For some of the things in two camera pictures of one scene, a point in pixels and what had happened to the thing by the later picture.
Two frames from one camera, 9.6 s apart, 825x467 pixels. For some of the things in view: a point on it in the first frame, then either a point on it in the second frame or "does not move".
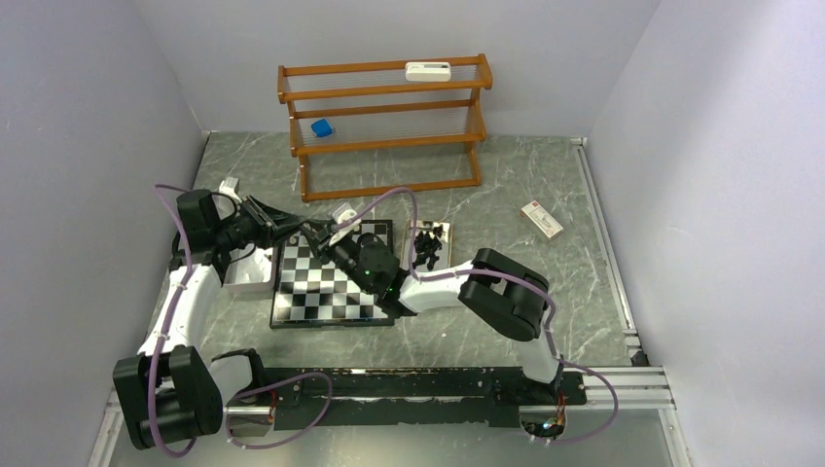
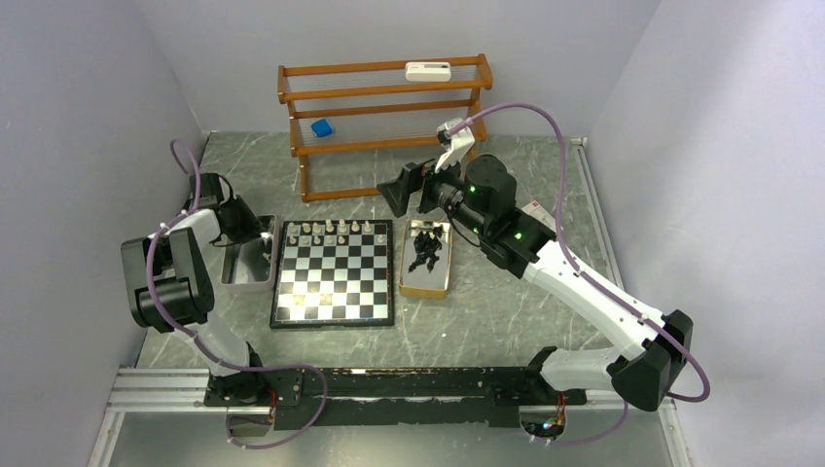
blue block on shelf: [321, 127] does not move
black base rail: [471, 397] does not move
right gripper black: [319, 238] to [412, 177]
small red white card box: [543, 219] does not move
